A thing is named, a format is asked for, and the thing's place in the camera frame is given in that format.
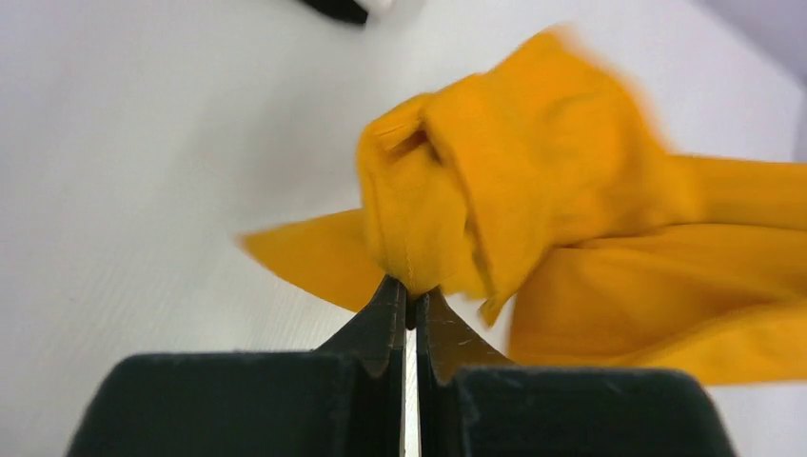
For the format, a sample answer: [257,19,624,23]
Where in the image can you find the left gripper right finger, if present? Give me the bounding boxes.
[414,290,735,456]

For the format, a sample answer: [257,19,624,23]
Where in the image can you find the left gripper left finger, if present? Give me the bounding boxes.
[68,277,407,456]

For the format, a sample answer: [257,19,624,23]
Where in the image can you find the yellow t shirt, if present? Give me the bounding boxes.
[243,30,806,385]

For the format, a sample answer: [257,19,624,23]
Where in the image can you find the folded black t shirt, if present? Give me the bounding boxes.
[300,0,369,26]

